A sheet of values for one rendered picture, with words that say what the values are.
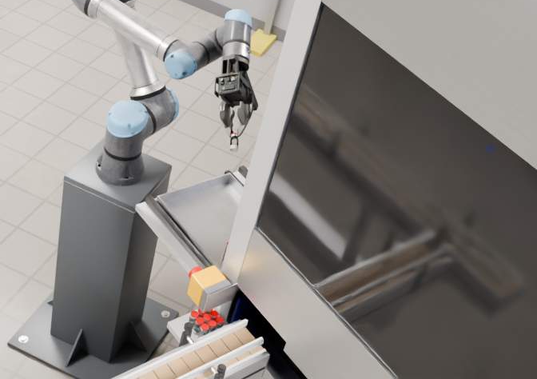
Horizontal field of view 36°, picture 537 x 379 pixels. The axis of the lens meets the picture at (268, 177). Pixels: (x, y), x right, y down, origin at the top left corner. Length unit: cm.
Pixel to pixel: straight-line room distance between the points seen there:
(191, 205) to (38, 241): 120
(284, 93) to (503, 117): 52
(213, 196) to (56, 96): 193
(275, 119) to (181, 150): 231
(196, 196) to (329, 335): 79
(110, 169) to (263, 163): 84
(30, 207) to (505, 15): 265
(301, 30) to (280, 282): 59
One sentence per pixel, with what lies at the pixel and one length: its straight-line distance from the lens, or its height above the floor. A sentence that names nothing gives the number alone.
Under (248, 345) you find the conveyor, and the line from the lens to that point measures 196.
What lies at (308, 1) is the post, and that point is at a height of 178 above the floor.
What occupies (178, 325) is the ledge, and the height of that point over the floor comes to 88.
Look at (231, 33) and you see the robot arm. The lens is 223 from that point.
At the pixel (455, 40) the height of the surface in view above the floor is 190.
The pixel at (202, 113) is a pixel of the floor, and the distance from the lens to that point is 427.
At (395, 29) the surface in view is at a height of 185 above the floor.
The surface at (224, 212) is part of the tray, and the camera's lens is 239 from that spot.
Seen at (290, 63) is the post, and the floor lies 164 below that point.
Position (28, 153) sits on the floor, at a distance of 386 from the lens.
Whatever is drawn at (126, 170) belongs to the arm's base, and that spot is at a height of 84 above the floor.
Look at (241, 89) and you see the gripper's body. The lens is 213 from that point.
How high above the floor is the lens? 248
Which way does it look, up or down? 39 degrees down
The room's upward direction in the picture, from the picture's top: 17 degrees clockwise
